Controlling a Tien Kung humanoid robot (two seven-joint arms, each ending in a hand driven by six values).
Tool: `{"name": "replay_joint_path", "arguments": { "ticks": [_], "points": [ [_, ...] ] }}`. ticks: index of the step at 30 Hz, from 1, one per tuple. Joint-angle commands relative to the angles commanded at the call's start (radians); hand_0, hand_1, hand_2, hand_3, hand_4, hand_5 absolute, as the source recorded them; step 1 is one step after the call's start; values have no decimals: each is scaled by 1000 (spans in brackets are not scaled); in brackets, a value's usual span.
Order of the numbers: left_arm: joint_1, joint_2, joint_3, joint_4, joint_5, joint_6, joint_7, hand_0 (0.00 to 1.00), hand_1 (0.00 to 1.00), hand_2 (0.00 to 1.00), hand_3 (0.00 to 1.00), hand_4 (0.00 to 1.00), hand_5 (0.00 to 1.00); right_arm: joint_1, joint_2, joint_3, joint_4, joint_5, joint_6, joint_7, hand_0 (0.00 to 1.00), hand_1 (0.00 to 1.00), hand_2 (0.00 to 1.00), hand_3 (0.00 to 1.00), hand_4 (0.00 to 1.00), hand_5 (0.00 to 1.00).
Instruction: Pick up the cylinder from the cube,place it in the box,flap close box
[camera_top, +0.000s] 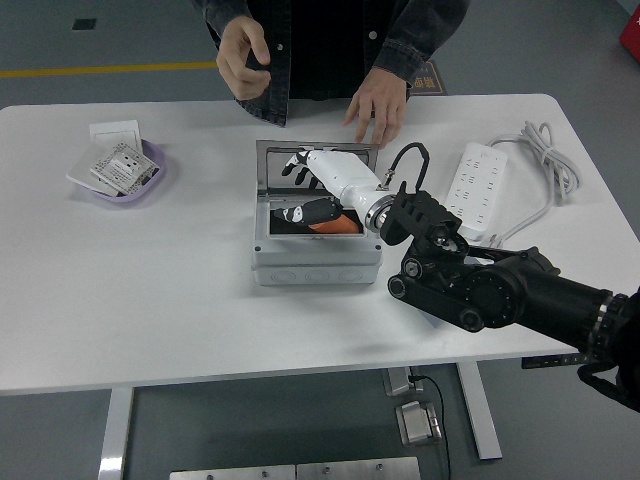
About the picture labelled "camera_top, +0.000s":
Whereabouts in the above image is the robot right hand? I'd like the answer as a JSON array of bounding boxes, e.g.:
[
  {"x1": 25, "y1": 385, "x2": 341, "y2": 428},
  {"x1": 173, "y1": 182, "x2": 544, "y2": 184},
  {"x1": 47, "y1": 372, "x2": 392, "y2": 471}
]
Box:
[{"x1": 269, "y1": 148, "x2": 384, "y2": 226}]

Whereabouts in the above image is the person's right hand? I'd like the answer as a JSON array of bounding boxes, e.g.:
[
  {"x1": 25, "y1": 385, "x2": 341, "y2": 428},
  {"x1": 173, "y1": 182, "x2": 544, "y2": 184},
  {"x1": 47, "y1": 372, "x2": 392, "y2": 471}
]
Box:
[{"x1": 215, "y1": 17, "x2": 273, "y2": 101}]

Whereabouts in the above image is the person's left hand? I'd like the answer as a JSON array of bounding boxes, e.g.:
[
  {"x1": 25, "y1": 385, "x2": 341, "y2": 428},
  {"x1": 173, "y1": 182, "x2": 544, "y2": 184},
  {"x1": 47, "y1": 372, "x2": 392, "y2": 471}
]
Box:
[{"x1": 342, "y1": 69, "x2": 412, "y2": 148}]

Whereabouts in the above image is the orange cylinder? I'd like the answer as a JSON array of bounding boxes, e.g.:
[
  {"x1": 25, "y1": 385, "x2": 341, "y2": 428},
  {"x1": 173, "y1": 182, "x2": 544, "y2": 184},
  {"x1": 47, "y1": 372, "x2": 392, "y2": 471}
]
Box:
[{"x1": 307, "y1": 214, "x2": 361, "y2": 235}]

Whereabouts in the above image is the grey enclosure box with lid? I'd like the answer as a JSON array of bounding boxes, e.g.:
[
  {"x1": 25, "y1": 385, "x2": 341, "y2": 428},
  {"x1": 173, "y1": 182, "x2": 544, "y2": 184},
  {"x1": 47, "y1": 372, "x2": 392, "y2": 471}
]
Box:
[{"x1": 251, "y1": 138, "x2": 384, "y2": 287}]

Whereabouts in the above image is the grey table control box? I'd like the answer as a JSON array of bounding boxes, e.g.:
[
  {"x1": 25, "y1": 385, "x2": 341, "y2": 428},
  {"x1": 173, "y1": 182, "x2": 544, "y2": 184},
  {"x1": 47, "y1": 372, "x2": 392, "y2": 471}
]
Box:
[{"x1": 382, "y1": 367, "x2": 425, "y2": 398}]

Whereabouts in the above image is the metal floor box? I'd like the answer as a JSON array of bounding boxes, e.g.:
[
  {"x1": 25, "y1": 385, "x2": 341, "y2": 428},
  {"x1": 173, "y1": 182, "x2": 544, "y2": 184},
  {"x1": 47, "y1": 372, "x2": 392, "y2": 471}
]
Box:
[{"x1": 395, "y1": 399, "x2": 444, "y2": 446}]

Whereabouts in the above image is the brown floor sign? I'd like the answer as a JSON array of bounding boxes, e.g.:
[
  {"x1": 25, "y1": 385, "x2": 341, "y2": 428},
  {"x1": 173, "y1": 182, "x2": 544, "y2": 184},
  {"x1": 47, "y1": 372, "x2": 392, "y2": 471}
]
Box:
[{"x1": 407, "y1": 59, "x2": 446, "y2": 96}]

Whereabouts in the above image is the person's torso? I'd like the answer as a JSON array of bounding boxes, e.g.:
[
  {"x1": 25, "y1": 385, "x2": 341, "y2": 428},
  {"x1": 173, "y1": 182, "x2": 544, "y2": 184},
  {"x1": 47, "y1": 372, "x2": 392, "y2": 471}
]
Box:
[{"x1": 202, "y1": 0, "x2": 431, "y2": 127}]

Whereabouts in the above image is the white power strip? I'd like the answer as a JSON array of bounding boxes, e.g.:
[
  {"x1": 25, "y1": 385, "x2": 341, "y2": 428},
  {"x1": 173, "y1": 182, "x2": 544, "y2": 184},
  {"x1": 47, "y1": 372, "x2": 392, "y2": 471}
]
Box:
[{"x1": 443, "y1": 141, "x2": 509, "y2": 240}]

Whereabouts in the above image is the purple tray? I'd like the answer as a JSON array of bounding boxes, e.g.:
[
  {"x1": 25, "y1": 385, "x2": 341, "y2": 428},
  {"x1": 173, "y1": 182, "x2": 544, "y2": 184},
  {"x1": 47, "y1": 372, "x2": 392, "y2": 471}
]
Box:
[{"x1": 87, "y1": 138, "x2": 167, "y2": 204}]

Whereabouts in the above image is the yellow floor tape line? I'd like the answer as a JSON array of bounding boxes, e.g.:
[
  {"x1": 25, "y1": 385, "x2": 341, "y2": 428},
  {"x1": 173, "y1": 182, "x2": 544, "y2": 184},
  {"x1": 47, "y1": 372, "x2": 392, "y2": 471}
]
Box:
[{"x1": 0, "y1": 60, "x2": 219, "y2": 80}]

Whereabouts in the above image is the white flat card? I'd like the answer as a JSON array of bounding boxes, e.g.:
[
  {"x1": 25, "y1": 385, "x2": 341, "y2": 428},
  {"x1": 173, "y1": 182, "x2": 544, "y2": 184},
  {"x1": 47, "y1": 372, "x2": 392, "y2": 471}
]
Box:
[{"x1": 66, "y1": 144, "x2": 119, "y2": 197}]

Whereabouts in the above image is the red object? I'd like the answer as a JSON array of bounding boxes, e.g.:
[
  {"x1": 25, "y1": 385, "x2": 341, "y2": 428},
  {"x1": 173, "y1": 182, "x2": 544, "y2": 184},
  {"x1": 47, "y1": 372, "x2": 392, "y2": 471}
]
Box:
[{"x1": 619, "y1": 12, "x2": 640, "y2": 51}]

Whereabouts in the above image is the white table leg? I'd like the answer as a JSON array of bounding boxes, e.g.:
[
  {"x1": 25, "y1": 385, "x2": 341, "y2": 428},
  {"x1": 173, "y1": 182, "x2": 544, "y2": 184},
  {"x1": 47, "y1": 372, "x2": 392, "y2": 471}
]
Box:
[
  {"x1": 455, "y1": 360, "x2": 503, "y2": 461},
  {"x1": 98, "y1": 387, "x2": 135, "y2": 480}
]

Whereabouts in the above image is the black table height controller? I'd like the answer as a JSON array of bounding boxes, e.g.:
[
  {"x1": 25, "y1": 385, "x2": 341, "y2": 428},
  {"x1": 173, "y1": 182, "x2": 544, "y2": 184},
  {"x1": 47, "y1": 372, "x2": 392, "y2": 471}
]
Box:
[{"x1": 521, "y1": 353, "x2": 594, "y2": 370}]

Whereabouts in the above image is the plain white switch plate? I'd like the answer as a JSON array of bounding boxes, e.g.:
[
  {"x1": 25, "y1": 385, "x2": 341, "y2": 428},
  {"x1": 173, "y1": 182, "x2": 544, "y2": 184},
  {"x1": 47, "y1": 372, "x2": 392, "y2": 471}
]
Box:
[{"x1": 89, "y1": 119, "x2": 143, "y2": 151}]

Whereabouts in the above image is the wall socket with printed wrap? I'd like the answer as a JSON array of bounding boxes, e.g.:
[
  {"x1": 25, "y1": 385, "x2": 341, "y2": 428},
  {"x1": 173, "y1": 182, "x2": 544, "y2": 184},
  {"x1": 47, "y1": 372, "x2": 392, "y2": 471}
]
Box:
[{"x1": 89, "y1": 142, "x2": 165, "y2": 195}]

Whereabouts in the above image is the white power cord with plug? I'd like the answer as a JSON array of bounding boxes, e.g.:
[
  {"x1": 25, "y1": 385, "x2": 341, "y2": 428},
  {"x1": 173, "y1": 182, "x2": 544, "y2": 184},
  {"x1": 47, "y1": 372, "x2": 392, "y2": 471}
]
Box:
[{"x1": 482, "y1": 119, "x2": 586, "y2": 249}]

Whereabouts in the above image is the black cable under table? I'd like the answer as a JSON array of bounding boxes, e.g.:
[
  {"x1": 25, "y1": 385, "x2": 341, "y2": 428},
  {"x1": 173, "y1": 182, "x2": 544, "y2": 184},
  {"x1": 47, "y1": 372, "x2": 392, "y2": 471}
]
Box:
[{"x1": 409, "y1": 374, "x2": 451, "y2": 480}]

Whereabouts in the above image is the metal base plate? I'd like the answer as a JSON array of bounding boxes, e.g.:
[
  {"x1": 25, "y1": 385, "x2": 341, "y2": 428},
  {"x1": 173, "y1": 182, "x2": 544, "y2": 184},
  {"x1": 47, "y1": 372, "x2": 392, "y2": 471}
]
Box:
[
  {"x1": 169, "y1": 464, "x2": 296, "y2": 480},
  {"x1": 296, "y1": 456, "x2": 421, "y2": 480}
]

